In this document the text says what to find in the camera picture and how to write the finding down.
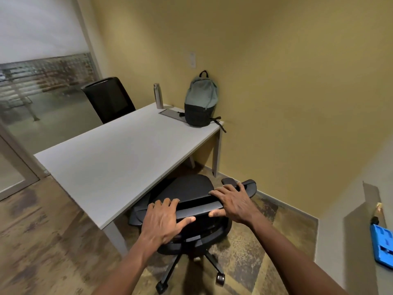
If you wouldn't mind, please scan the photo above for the grey and black backpack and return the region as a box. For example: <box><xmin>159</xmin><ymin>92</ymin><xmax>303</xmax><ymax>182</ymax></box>
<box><xmin>178</xmin><ymin>70</ymin><xmax>227</xmax><ymax>133</ymax></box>

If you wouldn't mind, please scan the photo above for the blue plastic case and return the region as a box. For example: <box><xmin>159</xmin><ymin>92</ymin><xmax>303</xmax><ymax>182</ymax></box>
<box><xmin>370</xmin><ymin>224</ymin><xmax>393</xmax><ymax>269</ymax></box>

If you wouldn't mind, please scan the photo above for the black swivel office chair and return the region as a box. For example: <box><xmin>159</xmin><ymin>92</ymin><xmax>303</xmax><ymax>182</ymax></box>
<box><xmin>128</xmin><ymin>174</ymin><xmax>258</xmax><ymax>295</ymax></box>

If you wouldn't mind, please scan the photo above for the frosted glass partition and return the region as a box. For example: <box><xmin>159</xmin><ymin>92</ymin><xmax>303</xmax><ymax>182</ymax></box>
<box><xmin>0</xmin><ymin>0</ymin><xmax>103</xmax><ymax>201</ymax></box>

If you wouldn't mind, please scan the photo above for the person's right hand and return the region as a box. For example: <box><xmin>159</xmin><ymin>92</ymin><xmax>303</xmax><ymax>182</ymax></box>
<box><xmin>208</xmin><ymin>183</ymin><xmax>261</xmax><ymax>225</ymax></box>

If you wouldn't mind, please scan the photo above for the grey desk cable flap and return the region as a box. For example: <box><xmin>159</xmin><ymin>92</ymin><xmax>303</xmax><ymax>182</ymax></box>
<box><xmin>159</xmin><ymin>109</ymin><xmax>186</xmax><ymax>123</ymax></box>

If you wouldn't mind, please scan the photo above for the black mesh-back chair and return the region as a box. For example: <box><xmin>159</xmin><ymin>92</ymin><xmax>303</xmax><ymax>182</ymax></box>
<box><xmin>81</xmin><ymin>77</ymin><xmax>136</xmax><ymax>125</ymax></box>

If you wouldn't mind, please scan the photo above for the person's left hand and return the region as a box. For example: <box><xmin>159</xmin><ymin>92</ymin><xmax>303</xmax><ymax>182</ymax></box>
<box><xmin>140</xmin><ymin>198</ymin><xmax>196</xmax><ymax>247</ymax></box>

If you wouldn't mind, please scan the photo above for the steel water bottle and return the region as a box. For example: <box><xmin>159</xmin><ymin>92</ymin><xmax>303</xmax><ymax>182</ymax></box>
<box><xmin>154</xmin><ymin>83</ymin><xmax>164</xmax><ymax>110</ymax></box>

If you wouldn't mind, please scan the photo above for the small black and tan tool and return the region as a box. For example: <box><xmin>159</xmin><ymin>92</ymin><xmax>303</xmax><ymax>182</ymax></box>
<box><xmin>371</xmin><ymin>202</ymin><xmax>384</xmax><ymax>225</ymax></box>

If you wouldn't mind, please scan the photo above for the person's left forearm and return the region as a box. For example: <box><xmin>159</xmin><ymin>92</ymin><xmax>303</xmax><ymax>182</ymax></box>
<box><xmin>93</xmin><ymin>233</ymin><xmax>154</xmax><ymax>295</ymax></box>

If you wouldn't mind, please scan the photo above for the person's right forearm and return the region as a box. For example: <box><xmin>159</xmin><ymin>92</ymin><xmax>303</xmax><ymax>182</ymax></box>
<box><xmin>247</xmin><ymin>212</ymin><xmax>349</xmax><ymax>295</ymax></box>

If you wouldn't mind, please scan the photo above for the white rectangular desk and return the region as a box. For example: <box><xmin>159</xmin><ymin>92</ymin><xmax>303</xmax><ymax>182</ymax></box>
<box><xmin>33</xmin><ymin>103</ymin><xmax>225</xmax><ymax>257</ymax></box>

